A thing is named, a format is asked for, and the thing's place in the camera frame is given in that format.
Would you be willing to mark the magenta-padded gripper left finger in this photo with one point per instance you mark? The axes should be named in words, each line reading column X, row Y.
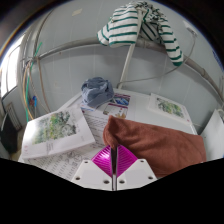
column 100, row 161

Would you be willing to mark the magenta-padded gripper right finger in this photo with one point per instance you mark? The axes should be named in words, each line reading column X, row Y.
column 126, row 161

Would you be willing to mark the brown towel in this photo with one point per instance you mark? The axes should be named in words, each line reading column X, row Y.
column 156, row 143

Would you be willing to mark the large plant-picture booklet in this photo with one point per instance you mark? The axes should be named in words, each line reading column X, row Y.
column 55, row 131

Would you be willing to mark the colourful printed leaflet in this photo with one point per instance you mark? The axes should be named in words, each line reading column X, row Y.
column 117, row 106

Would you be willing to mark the small plant-picture booklet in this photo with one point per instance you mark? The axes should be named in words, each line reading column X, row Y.
column 169, row 107

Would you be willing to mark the grey-blue crumpled cloth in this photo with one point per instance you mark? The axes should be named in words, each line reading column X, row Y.
column 96, row 90

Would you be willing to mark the white washing machine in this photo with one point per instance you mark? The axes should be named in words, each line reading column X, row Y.
column 213, row 135

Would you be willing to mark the black bag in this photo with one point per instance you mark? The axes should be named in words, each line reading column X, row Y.
column 8, row 135

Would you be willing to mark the window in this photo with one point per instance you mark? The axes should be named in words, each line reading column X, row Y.
column 10, row 71

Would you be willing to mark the green white striped garment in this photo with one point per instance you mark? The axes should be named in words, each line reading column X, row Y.
column 125, row 28

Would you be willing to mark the grey wall pipe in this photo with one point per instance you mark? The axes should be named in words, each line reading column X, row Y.
column 76, row 44

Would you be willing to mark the white wall socket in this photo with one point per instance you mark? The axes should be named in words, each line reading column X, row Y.
column 190, row 28

